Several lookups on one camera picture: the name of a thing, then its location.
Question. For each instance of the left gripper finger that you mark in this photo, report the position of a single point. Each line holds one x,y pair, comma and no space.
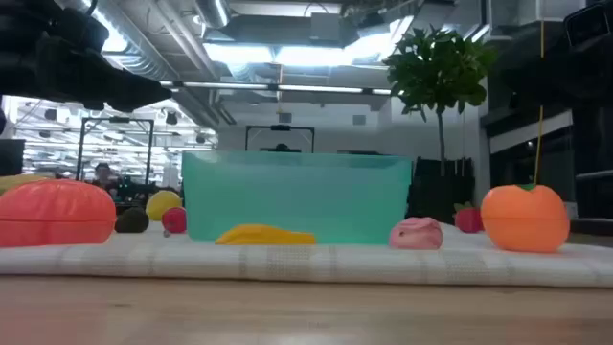
139,91

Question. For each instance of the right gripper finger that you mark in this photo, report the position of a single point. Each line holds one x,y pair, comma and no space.
546,81

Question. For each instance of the yellow toy bell pepper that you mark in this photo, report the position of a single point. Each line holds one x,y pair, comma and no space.
19,181

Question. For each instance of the yellow toy lemon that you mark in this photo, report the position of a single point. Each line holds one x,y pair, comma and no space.
163,203

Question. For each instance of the small black toy fruit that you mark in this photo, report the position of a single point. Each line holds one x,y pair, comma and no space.
131,220

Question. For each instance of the red toy cherry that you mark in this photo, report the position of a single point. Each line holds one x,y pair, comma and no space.
174,220

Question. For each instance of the orange toy with green leaf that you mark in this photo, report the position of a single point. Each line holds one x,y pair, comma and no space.
525,220

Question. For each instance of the red toy strawberry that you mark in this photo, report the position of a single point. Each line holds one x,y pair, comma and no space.
469,220

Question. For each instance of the pink toy fruit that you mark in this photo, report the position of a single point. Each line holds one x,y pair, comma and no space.
416,234

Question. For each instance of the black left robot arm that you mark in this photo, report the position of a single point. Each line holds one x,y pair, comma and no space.
24,16

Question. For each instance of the person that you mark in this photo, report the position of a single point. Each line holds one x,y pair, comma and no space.
103,173

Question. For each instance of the black monitor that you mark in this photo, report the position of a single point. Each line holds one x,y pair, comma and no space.
12,157

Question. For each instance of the round orange toy fruit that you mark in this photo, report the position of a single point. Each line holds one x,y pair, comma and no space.
52,215

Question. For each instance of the long ceiling light bar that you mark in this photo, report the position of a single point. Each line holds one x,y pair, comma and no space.
316,88

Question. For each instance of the teal translucent plastic container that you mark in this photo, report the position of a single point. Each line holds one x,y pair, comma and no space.
297,196

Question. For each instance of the yellow toy banana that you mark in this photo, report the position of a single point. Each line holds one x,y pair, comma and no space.
263,236

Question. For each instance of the white checked cloth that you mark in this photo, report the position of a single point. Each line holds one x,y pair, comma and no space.
306,263

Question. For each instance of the black metal frame rig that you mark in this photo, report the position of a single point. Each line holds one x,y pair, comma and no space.
115,120
280,128

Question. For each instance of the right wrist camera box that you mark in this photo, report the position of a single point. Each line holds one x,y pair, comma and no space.
591,24

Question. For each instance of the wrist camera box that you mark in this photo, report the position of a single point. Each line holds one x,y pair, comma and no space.
591,24
81,29

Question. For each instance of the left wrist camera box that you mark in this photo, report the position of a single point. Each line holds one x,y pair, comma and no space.
81,29

